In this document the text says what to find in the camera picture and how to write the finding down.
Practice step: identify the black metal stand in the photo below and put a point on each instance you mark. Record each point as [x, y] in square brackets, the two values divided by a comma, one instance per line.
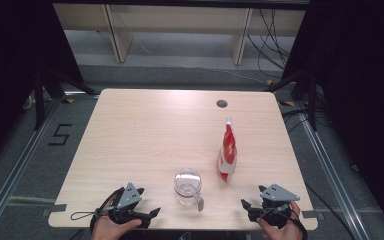
[312, 100]
[40, 100]

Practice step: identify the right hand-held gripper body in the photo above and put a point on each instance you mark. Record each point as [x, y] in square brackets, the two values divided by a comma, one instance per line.
[278, 194]

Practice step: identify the red and white pouch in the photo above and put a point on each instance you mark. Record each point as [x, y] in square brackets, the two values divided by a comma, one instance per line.
[228, 150]

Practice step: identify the person's right hand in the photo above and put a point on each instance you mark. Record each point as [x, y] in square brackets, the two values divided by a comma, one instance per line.
[285, 233]

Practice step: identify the person's left hand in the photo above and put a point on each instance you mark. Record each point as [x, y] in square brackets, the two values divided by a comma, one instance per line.
[110, 230]

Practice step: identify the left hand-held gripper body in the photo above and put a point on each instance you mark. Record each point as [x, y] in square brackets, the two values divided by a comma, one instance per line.
[129, 196]

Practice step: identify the clear glass jar with lid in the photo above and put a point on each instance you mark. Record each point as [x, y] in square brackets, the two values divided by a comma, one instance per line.
[187, 186]

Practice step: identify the black curtain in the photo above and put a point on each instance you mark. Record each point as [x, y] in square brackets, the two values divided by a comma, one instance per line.
[13, 66]
[363, 83]

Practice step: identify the light wooden shelf unit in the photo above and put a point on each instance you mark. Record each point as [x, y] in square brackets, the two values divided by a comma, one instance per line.
[180, 18]

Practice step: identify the yellow black tape piece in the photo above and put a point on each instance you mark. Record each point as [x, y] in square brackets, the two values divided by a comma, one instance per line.
[269, 82]
[68, 100]
[288, 103]

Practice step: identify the aluminium floor rail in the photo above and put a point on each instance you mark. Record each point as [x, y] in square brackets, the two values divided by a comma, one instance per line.
[20, 166]
[330, 173]

